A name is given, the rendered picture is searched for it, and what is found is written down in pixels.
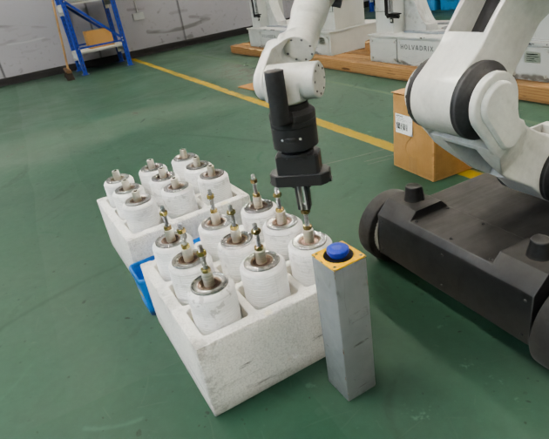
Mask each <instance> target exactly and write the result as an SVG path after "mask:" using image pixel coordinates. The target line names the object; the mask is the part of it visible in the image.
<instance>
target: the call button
mask: <svg viewBox="0 0 549 439"><path fill-rule="evenodd" d="M326 251H327V255H328V256H329V257H330V258H332V259H335V260H339V259H343V258H345V257H346V256H347V254H348V253H349V246H348V245H347V244H345V243H342V242H335V243H332V244H330V245H328V246H327V248H326Z"/></svg>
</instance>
